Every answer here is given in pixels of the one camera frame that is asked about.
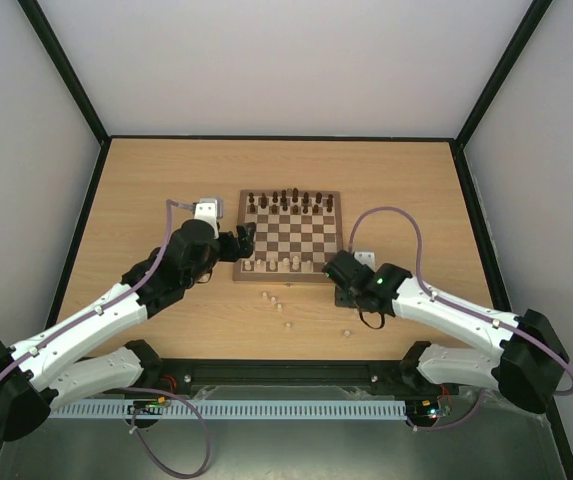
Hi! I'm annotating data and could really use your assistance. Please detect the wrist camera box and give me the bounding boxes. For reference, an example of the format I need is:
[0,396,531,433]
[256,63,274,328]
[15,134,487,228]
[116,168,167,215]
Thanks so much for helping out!
[354,251,376,270]
[193,197,224,220]

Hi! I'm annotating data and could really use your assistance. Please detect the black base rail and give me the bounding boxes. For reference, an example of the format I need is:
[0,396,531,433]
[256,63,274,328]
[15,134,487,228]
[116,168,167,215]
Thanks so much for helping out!
[162,359,405,388]

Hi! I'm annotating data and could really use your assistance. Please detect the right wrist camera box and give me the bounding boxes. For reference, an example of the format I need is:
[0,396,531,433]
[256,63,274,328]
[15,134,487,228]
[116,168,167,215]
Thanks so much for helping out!
[354,251,376,270]

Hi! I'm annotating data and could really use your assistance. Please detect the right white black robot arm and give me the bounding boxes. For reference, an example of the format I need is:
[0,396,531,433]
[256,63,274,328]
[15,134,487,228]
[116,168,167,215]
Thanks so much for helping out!
[323,251,569,414]

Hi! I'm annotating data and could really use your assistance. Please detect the light blue slotted cable duct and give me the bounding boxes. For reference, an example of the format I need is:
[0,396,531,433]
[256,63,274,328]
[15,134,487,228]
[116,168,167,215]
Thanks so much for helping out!
[50,399,407,421]

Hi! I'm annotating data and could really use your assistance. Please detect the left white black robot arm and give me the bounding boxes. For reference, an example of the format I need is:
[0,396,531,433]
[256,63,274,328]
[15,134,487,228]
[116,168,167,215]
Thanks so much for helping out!
[0,218,256,442]

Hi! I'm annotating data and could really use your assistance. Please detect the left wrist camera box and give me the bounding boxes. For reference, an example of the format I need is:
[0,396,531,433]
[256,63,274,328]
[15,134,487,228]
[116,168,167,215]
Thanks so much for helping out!
[193,197,224,220]

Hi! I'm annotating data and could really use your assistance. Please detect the black enclosure frame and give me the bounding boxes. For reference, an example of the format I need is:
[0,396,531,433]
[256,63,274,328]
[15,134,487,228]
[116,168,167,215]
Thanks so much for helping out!
[0,0,573,480]

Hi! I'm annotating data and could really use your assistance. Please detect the wooden chess board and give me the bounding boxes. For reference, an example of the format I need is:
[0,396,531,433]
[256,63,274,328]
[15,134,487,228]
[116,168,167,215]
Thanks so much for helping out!
[233,188,343,284]

